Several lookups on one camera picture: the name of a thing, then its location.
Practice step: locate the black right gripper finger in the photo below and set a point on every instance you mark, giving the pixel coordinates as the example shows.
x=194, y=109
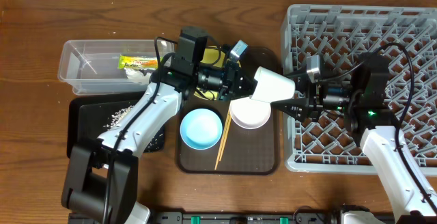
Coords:
x=295, y=108
x=297, y=74

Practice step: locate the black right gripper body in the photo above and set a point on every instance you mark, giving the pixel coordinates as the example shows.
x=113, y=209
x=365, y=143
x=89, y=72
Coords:
x=338, y=98

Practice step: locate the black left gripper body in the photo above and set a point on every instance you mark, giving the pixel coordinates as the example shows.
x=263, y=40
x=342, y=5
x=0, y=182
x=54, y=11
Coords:
x=220, y=82

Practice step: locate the white cup green inside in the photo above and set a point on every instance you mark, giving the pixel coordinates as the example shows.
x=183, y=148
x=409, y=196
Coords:
x=272, y=87

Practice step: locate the pale pink bowl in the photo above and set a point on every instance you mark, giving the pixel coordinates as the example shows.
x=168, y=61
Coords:
x=249, y=114

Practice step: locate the yellow round plate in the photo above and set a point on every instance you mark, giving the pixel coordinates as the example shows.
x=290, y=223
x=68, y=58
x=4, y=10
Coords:
x=211, y=56

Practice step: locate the light blue bowl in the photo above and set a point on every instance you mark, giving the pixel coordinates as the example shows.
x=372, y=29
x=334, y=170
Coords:
x=201, y=129

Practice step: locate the white tissue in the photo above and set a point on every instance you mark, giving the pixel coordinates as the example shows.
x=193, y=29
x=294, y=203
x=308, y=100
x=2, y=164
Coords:
x=137, y=74

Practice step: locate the green snack wrapper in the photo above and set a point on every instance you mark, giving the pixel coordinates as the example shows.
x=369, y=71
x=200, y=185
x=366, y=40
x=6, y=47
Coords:
x=137, y=62

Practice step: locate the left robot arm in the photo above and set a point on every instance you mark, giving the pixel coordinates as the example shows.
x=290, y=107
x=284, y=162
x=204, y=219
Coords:
x=102, y=176

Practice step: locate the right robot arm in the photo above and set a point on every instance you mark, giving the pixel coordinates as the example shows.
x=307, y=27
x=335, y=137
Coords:
x=375, y=130

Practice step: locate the grey plastic dishwasher rack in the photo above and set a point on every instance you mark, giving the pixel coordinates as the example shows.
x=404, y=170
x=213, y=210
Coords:
x=340, y=33

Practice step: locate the black waste tray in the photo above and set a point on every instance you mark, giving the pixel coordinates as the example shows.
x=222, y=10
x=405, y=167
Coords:
x=88, y=114

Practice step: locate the wooden chopstick right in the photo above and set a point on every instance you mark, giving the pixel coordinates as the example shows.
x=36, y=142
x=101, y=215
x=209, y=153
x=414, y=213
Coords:
x=225, y=134

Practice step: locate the dark brown serving tray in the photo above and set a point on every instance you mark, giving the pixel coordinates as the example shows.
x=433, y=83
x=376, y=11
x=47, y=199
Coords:
x=246, y=152

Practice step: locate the pile of white rice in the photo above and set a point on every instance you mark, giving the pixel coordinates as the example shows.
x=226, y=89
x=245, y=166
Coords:
x=157, y=142

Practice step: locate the clear plastic bin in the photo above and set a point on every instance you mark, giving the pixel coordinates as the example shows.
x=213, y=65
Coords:
x=90, y=66

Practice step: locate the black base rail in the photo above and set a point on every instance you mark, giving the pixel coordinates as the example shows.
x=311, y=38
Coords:
x=303, y=215

